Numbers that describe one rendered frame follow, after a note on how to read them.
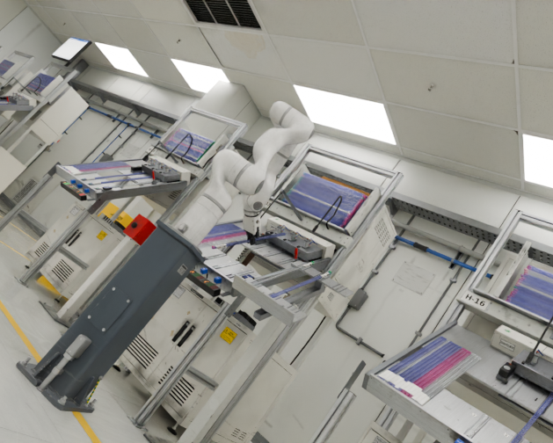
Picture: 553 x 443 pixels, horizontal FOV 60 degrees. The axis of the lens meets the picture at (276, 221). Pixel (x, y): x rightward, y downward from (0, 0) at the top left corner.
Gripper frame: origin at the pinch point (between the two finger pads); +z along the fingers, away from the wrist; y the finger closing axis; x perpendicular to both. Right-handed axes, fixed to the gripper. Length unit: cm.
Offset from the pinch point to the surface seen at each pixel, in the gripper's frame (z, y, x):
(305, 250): 10.3, -14.1, -27.3
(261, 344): 24, -45, 32
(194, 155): 0, 135, -58
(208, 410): 44, -43, 60
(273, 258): 13.9, -4.7, -12.3
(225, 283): 7.9, -14.2, 28.2
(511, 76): -72, -36, -198
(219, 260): 9.1, 6.4, 16.3
